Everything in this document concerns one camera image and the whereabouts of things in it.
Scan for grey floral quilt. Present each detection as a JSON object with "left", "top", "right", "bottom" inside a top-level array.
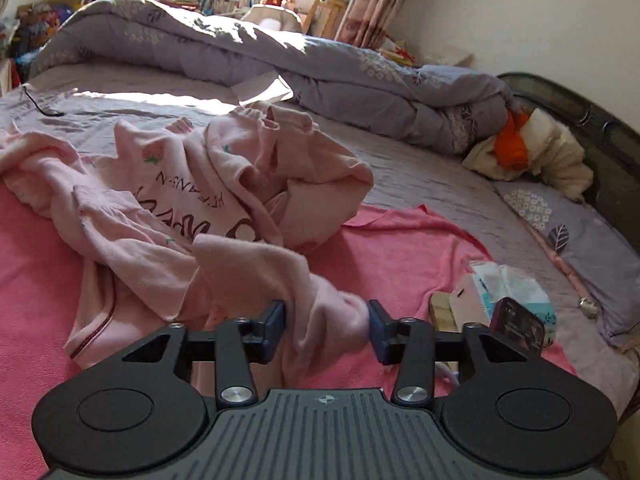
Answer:
[{"left": 27, "top": 0, "right": 526, "bottom": 156}]

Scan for pink blanket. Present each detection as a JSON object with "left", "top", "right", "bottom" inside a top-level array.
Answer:
[{"left": 0, "top": 180, "right": 578, "bottom": 480}]

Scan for white baby chair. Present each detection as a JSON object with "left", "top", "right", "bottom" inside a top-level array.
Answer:
[{"left": 242, "top": 4, "right": 303, "bottom": 36}]

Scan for grey floral pillow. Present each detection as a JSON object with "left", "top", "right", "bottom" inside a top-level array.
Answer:
[{"left": 492, "top": 182, "right": 640, "bottom": 346}]

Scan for black headboard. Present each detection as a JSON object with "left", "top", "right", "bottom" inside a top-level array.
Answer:
[{"left": 497, "top": 72, "right": 640, "bottom": 241}]

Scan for pink strap with charm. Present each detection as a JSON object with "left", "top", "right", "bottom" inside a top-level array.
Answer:
[{"left": 520, "top": 220, "right": 601, "bottom": 318}]

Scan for black cable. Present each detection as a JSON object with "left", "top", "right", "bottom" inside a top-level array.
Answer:
[{"left": 22, "top": 86, "right": 63, "bottom": 117}]

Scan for pink strawberry print shirt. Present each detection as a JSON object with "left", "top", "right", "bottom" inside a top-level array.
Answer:
[{"left": 0, "top": 119, "right": 373, "bottom": 396}]

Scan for grey bed sheet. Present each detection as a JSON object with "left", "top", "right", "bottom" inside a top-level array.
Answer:
[{"left": 0, "top": 62, "right": 640, "bottom": 411}]

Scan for pile of toys and bags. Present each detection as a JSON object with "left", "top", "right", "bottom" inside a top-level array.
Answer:
[{"left": 0, "top": 2, "right": 76, "bottom": 68}]

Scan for orange cloth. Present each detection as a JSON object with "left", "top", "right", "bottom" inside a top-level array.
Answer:
[{"left": 494, "top": 110, "right": 531, "bottom": 171}]

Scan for black smartphone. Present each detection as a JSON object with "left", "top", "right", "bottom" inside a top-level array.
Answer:
[{"left": 487, "top": 297, "right": 547, "bottom": 358}]

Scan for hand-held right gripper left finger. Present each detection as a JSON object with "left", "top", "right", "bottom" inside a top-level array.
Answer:
[{"left": 120, "top": 300, "right": 288, "bottom": 408}]

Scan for wooden block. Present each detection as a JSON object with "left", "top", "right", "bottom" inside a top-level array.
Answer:
[{"left": 430, "top": 291, "right": 468, "bottom": 333}]

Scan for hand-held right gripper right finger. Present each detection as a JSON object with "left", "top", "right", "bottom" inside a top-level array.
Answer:
[{"left": 368, "top": 300, "right": 532, "bottom": 408}]

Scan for pink checked curtain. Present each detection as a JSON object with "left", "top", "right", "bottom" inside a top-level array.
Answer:
[{"left": 334, "top": 0, "right": 428, "bottom": 51}]

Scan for crumpled pink pants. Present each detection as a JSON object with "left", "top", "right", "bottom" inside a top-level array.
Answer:
[{"left": 205, "top": 104, "right": 375, "bottom": 253}]

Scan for tissue pack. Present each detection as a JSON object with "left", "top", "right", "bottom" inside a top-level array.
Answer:
[{"left": 452, "top": 261, "right": 557, "bottom": 346}]

